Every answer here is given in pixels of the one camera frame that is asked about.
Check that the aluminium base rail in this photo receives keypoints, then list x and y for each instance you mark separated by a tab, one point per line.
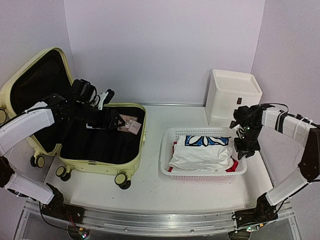
38	222

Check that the white printed t-shirt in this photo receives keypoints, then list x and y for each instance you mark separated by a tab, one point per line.
204	140

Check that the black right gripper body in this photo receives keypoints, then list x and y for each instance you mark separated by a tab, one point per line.
250	143

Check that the white plastic mesh basket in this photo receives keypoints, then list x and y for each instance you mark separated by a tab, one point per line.
172	135

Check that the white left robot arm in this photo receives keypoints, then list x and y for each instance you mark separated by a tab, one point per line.
42	115

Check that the pale green hard-shell suitcase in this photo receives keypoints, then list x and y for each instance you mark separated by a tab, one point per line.
32	98

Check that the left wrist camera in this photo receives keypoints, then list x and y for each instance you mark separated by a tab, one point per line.
104	98

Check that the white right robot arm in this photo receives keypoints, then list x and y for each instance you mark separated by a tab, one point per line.
304	167

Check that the white three-drawer storage cabinet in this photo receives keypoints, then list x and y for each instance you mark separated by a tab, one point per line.
227	91

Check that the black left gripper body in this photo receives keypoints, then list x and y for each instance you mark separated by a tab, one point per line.
82	114

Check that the small pink card box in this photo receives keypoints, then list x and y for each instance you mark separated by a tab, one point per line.
134	127

